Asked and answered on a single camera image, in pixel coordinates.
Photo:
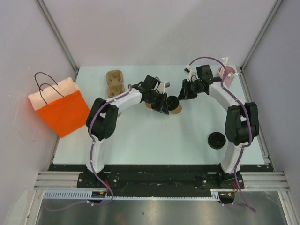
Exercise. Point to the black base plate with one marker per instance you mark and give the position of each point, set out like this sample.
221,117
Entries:
200,176

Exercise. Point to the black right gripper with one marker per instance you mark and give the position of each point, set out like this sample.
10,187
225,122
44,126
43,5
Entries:
185,93

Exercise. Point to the brown paper cup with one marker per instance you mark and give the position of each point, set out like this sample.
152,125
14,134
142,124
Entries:
177,110
148,105

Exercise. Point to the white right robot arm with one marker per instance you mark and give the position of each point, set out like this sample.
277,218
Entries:
241,124

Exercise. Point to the pink cylindrical holder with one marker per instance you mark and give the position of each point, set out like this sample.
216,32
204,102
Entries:
229,69

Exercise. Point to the stack of black lids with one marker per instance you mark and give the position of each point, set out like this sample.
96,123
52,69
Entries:
216,140

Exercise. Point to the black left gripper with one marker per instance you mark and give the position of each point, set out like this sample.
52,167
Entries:
162,106

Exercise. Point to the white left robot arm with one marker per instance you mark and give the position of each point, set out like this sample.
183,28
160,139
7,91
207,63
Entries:
102,119

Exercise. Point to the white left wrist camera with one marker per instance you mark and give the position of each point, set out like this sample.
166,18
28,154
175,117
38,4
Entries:
162,87

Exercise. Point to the white cable duct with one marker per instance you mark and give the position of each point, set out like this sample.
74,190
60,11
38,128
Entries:
207,195

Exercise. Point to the brown pulp cup carrier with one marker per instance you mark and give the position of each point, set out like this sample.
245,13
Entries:
114,79

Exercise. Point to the orange paper bag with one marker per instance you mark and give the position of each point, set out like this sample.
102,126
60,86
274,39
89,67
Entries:
60,105

